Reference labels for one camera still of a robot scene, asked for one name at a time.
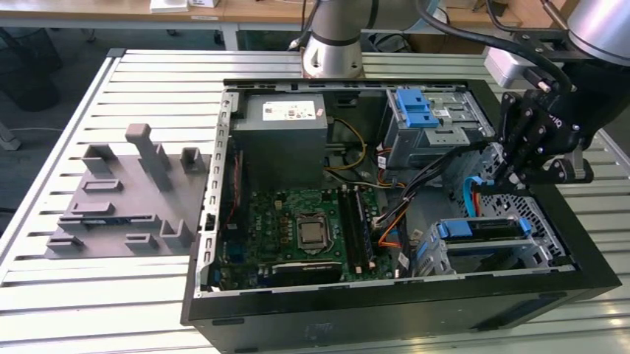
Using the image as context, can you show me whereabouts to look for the black open PC case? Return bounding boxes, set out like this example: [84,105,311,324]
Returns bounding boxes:
[179,77,622,354]

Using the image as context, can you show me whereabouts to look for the multicoloured power wire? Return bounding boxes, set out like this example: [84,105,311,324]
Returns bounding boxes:
[376,226,410,249]

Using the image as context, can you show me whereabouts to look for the white metal leg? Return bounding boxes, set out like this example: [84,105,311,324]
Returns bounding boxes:
[0,121,20,151]

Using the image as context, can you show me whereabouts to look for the blue data wire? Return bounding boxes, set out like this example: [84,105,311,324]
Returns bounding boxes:
[462,176,531,221]

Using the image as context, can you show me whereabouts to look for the metal disk bay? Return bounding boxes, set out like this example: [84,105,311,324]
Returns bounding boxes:
[418,217,562,276]

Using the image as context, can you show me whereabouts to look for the silver CPU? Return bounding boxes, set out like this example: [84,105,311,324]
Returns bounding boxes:
[299,223,327,245]

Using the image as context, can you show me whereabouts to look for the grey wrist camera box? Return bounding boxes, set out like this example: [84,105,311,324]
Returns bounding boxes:
[483,46,535,89]

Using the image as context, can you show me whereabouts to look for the long wooden desk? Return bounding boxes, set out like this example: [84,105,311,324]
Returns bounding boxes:
[0,0,316,51]

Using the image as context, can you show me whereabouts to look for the grey parts rack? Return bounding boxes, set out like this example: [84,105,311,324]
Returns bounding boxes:
[44,123,212,263]

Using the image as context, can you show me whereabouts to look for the RAM stick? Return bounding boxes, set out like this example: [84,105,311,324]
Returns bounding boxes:
[77,218,133,227]

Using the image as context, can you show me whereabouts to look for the CPU socket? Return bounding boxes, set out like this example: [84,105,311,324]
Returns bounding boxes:
[294,212,332,256]

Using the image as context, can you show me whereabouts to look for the yellow wire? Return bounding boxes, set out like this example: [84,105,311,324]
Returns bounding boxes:
[323,117,368,173]

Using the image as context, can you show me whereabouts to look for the black wire bundle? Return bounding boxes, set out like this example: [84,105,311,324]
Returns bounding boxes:
[374,142,498,237]

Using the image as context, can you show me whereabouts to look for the black RAM slot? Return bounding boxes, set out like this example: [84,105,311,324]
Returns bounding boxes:
[340,187,363,270]

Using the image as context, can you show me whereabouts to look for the metal optical drive cage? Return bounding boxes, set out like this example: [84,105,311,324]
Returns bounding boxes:
[383,88,496,170]

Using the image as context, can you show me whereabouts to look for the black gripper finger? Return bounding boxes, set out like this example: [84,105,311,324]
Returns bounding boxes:
[492,91,549,188]
[511,152,595,190]

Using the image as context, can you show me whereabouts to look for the thick black cable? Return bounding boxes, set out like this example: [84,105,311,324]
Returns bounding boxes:
[415,0,578,94]

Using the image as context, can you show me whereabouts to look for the hard disk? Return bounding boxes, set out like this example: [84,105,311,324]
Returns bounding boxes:
[414,217,531,260]

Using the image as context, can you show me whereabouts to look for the black graphics card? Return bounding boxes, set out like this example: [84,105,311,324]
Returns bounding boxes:
[270,260,343,287]

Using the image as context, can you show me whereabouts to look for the large white box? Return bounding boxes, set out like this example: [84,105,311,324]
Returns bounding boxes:
[149,0,191,14]

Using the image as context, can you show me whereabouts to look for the black waste bin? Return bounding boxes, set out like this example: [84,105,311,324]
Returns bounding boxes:
[0,27,63,111]

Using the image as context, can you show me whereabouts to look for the blue plastic drive latch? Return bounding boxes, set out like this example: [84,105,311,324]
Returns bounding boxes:
[392,88,440,128]

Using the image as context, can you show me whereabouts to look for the green motherboard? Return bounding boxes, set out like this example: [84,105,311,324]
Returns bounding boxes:
[216,186,395,291]

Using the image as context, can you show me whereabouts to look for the grey power supply unit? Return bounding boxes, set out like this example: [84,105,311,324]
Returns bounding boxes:
[231,94,330,189]

